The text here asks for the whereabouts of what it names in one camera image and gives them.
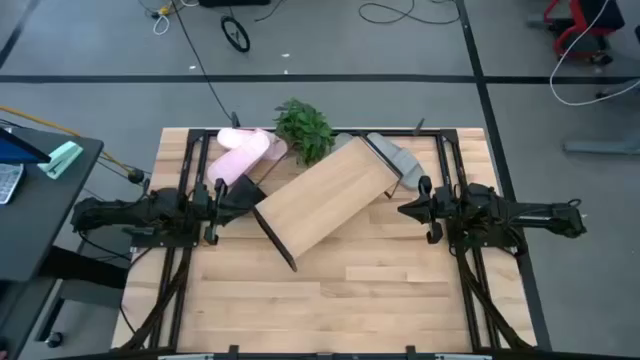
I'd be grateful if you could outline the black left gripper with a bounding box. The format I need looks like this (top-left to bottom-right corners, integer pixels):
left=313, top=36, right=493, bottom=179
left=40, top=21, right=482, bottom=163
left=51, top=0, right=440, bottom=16
left=192, top=177, right=227, bottom=246

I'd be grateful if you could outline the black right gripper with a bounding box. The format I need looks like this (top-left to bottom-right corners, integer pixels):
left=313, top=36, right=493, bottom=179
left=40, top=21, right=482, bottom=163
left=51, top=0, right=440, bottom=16
left=418, top=175, right=455, bottom=245

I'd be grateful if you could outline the pink slide sandal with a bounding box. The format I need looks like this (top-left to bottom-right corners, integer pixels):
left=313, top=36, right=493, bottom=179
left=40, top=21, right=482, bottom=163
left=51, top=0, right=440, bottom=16
left=206, top=130, right=272, bottom=187
left=216, top=127, right=290, bottom=162

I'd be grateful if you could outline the wooden shelf black metal frame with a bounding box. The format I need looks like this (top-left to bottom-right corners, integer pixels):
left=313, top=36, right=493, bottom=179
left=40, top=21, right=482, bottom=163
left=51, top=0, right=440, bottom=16
left=252, top=135, right=404, bottom=274

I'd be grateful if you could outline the green plant in black pot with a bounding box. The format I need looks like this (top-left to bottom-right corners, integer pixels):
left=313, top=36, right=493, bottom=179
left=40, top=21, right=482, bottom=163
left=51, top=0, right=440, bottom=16
left=229, top=97, right=337, bottom=214

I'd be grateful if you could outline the mint green stapler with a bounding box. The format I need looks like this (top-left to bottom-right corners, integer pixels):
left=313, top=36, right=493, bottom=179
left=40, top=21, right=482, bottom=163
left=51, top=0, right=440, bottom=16
left=37, top=140, right=85, bottom=181

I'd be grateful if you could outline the black side desk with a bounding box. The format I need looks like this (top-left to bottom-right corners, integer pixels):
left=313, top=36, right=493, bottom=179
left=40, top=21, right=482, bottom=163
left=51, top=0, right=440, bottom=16
left=0, top=124, right=105, bottom=360

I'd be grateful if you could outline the grey desk foot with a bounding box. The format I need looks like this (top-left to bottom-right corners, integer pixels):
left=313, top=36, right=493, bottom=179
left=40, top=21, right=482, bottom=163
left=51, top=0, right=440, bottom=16
left=562, top=138, right=640, bottom=156
left=594, top=77, right=640, bottom=100

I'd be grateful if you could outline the laptop with blue screen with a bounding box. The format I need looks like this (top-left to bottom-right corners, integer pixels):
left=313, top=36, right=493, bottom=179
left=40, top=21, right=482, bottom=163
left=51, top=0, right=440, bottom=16
left=0, top=127, right=52, bottom=165

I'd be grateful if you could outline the white keyboard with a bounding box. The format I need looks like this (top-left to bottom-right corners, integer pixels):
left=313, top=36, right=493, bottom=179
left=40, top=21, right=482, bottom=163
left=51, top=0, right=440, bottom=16
left=0, top=162, right=25, bottom=206

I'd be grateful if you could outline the red and black chair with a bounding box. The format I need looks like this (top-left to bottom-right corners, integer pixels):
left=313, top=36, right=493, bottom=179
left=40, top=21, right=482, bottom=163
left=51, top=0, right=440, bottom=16
left=542, top=0, right=626, bottom=66

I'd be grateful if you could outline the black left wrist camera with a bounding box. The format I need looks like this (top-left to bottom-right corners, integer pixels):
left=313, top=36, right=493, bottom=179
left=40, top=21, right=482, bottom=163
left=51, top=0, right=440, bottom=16
left=222, top=197, right=251, bottom=226

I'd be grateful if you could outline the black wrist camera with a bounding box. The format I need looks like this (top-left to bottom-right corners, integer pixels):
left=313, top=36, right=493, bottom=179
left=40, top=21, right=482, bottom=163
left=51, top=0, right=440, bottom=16
left=222, top=197, right=251, bottom=226
left=398, top=197, right=426, bottom=224

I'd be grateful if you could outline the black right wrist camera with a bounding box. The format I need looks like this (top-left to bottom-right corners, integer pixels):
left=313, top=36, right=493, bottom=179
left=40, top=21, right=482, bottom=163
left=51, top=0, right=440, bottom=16
left=398, top=197, right=426, bottom=224

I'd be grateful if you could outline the black aluminium table frame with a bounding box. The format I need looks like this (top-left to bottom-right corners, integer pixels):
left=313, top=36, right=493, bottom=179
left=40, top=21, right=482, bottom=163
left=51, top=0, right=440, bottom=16
left=119, top=127, right=536, bottom=360

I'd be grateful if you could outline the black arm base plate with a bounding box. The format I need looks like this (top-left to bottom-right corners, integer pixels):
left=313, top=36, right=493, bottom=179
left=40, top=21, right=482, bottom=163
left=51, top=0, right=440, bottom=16
left=447, top=232, right=521, bottom=251
left=130, top=227, right=202, bottom=250

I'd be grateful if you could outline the black cable bundle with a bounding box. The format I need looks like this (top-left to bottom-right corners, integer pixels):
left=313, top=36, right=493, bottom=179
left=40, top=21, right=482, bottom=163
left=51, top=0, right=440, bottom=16
left=457, top=247, right=531, bottom=351
left=122, top=247, right=194, bottom=351

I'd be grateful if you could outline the long black floor cable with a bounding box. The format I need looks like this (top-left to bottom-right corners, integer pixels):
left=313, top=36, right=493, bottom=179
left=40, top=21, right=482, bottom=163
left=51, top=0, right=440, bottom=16
left=169, top=0, right=236, bottom=126

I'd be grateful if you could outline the long white floor cable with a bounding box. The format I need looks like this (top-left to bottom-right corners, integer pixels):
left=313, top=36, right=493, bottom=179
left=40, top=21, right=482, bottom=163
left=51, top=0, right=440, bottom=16
left=548, top=0, right=640, bottom=108

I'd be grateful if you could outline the black cable ring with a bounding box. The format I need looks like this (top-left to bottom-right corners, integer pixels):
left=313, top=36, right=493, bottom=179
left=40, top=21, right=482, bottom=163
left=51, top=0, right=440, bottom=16
left=220, top=15, right=252, bottom=54

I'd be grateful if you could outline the small white cable coil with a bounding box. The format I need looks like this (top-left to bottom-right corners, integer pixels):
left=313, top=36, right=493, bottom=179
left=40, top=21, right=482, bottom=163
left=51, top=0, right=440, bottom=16
left=152, top=13, right=172, bottom=37

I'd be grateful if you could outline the black looped floor cable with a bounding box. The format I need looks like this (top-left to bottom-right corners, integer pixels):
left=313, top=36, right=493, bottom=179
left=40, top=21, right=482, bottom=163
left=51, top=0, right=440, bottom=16
left=357, top=0, right=461, bottom=26

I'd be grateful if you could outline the yellow floor cable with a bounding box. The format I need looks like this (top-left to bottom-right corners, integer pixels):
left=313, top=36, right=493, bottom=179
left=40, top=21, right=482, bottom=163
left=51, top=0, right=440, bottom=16
left=0, top=104, right=134, bottom=176

